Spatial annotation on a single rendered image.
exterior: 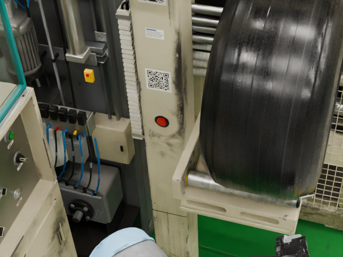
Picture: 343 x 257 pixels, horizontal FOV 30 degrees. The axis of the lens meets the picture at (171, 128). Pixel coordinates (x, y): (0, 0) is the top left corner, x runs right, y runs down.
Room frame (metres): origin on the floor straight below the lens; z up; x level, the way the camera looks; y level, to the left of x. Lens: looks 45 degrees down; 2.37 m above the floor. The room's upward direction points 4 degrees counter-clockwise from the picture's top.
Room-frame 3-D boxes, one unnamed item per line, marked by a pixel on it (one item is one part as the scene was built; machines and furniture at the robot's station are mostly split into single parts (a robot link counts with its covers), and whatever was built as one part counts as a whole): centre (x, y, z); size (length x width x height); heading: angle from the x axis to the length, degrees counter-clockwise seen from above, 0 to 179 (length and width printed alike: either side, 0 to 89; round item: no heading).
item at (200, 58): (1.79, -0.17, 1.05); 0.20 x 0.15 x 0.30; 69
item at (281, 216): (1.22, -0.19, 0.84); 0.36 x 0.09 x 0.06; 69
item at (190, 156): (1.42, -0.08, 0.90); 0.40 x 0.03 x 0.10; 159
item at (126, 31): (1.43, 0.09, 1.19); 0.05 x 0.04 x 0.48; 159
